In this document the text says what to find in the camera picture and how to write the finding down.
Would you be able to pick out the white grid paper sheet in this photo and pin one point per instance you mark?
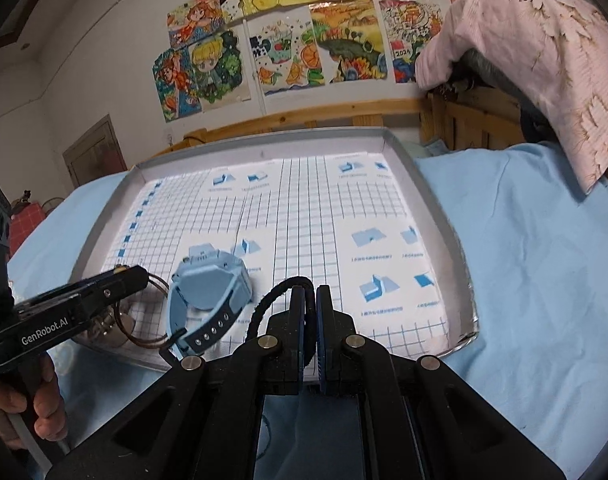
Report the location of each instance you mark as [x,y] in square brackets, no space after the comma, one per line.
[294,210]

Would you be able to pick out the yellow landscape dinosaur drawing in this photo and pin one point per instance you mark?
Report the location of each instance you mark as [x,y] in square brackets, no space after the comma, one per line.
[349,40]

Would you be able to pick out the blond boy green leaves drawing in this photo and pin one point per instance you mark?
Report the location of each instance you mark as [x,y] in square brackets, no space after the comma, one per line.
[219,70]

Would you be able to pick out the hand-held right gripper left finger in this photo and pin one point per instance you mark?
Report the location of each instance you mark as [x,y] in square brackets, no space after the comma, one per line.
[298,320]

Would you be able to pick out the red-haired mermaid girl drawing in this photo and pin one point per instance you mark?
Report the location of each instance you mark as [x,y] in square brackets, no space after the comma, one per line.
[176,85]

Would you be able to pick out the light blue bedsheet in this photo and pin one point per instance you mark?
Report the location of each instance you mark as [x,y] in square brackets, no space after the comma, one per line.
[509,285]

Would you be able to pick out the orange-haired cartoon girl drawing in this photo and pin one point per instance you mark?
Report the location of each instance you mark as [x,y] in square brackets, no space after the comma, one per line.
[196,15]

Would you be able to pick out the wooden bed frame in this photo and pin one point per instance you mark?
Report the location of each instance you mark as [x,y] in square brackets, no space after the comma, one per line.
[334,110]

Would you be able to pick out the colourful doodle drawing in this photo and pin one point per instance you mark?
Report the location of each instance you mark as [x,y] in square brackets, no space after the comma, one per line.
[409,35]

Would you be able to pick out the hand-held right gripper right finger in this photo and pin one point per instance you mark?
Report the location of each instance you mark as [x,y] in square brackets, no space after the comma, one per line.
[323,320]

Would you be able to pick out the light blue wrist watch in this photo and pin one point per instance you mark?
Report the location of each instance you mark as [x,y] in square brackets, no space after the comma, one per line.
[209,290]

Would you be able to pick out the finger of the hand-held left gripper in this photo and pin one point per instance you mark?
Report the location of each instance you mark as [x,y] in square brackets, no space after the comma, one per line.
[124,280]

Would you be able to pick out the person's left hand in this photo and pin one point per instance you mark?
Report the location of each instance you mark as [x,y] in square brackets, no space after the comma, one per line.
[46,395]

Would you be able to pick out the white drawing with oranges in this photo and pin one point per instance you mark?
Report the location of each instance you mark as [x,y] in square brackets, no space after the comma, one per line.
[284,55]

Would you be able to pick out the white lined whiteboard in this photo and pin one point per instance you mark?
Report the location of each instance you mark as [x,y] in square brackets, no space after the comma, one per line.
[434,210]

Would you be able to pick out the red box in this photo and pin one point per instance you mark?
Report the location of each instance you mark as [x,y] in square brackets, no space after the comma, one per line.
[26,230]

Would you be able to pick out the pink patterned blanket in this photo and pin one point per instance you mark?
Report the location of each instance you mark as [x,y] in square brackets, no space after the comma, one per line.
[534,60]

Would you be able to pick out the brown wooden door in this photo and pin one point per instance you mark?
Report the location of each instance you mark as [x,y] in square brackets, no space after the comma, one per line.
[96,155]

